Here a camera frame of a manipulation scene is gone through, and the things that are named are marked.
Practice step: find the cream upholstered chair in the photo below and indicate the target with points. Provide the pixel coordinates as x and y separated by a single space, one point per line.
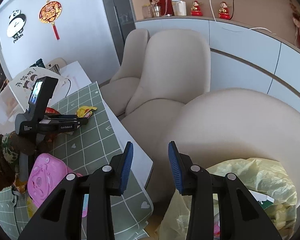
227 125
132 55
170 75

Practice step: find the yellow trash bag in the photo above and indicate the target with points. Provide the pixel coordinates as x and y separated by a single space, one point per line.
252 175

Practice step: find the pink packet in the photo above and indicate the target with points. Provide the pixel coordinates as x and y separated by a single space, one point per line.
217 227

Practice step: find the red gold wall ornament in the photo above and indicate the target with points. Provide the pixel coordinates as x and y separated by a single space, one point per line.
50 10

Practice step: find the green grid table mat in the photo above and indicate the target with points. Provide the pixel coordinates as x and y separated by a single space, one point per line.
90 140

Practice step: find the white pitcher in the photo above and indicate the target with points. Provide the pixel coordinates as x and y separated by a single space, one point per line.
178 7

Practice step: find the yellow snack wrapper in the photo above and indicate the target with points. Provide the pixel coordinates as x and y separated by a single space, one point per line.
86 111

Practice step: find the panda wall clock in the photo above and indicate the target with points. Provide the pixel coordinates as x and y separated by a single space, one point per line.
16 25

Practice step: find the grey glass door cabinet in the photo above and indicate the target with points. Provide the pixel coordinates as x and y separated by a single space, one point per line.
115 17

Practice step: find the pink box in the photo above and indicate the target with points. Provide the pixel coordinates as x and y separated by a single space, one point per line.
48 175

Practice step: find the beige object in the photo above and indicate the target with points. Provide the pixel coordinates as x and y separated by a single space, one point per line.
56 62

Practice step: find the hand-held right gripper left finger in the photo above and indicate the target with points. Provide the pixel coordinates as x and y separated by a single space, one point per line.
126 170

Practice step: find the glass jar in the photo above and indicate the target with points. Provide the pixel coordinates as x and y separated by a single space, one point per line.
147 12

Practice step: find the person's left forearm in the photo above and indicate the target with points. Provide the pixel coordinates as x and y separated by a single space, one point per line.
0 162

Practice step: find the white green packet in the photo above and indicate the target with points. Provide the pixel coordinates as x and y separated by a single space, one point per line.
261 200

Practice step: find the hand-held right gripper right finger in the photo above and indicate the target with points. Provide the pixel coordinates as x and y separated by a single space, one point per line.
175 171

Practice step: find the red doll figurine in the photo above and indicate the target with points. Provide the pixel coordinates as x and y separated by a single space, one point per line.
196 8
224 11

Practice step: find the person's left hand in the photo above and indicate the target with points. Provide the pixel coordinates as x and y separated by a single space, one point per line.
27 143

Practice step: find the glass cup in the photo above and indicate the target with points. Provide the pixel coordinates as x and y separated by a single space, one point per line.
156 11

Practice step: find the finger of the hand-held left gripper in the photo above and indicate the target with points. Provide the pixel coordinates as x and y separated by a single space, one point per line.
62 116

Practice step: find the white sideboard cabinet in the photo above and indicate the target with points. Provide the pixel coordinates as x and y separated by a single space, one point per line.
240 40

